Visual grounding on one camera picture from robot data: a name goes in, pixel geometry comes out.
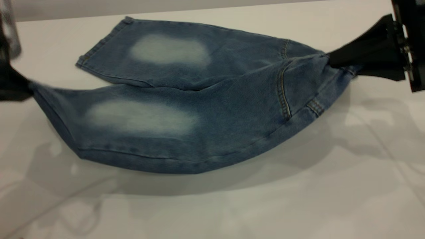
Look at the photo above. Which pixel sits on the blue denim shorts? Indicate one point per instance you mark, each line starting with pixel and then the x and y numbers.
pixel 215 109

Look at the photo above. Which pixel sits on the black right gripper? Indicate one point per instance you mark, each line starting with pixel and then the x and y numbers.
pixel 415 33

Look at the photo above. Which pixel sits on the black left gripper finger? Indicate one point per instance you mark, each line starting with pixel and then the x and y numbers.
pixel 13 88

